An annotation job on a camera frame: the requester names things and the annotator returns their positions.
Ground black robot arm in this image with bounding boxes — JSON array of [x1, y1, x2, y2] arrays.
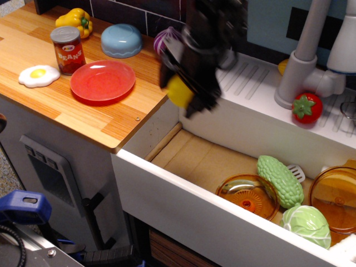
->
[[160, 1, 247, 118]]

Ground purple striped toy onion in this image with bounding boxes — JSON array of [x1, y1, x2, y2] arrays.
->
[[154, 26, 181, 56]]

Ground toy fried egg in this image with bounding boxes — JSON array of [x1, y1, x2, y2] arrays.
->
[[18, 65, 61, 88]]

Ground yellow toy bell pepper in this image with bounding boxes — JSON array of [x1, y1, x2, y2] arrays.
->
[[55, 8, 93, 39]]

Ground beans can toy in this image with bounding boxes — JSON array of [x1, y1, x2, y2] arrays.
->
[[50, 26, 86, 75]]

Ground white toy sink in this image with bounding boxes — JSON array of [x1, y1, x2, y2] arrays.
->
[[112, 55, 355, 266]]

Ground red plastic plate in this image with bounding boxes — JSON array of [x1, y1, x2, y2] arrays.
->
[[70, 60, 136, 102]]

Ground green toy cabbage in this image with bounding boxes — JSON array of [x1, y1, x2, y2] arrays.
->
[[280, 205, 332, 249]]

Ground blue upside-down bowl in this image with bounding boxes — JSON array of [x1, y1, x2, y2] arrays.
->
[[101, 23, 143, 58]]

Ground white sponge block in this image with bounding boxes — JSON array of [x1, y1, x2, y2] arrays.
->
[[329, 234, 356, 263]]

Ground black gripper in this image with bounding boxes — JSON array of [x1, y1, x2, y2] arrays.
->
[[159, 27, 236, 118]]

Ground grey toy faucet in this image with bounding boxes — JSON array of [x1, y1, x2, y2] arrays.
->
[[274, 1, 355, 109]]

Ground black braided cable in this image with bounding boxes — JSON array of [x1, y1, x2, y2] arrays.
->
[[0, 224, 27, 267]]

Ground grey toy oven door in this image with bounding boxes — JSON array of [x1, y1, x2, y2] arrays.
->
[[19, 135, 116, 250]]

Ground white toy spatula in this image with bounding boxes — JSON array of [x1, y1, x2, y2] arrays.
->
[[287, 164, 306, 183]]

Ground orange transparent pot lid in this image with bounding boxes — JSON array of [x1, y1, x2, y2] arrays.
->
[[215, 174, 280, 221]]

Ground orange transparent pot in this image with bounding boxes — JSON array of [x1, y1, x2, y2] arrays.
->
[[309, 160, 355, 235]]

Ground blue clamp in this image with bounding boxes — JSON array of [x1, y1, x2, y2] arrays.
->
[[1, 190, 52, 225]]

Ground green toy bitter gourd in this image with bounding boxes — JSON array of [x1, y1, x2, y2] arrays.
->
[[257, 155, 304, 209]]

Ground red toy tomato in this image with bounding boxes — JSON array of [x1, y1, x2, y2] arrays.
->
[[292, 93, 323, 124]]

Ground yellow plastic lemon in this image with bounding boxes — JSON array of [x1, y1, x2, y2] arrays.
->
[[167, 75, 195, 109]]

